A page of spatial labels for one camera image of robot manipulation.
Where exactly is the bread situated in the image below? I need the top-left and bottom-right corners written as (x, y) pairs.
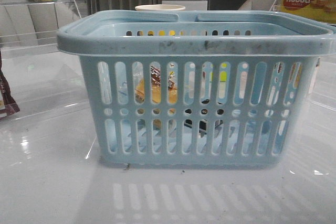
top-left (133, 63), bottom-right (179, 133)

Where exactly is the light blue plastic basket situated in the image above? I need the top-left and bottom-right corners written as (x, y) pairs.
top-left (57, 10), bottom-right (335, 166)

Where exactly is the clear acrylic display shelf left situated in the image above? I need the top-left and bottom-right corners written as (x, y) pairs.
top-left (1, 0), bottom-right (87, 121)

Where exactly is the orange snack box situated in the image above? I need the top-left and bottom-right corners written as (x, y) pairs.
top-left (275, 62), bottom-right (322, 96)

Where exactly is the brown snack packet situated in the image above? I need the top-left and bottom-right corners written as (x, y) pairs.
top-left (1, 59), bottom-right (20, 120)

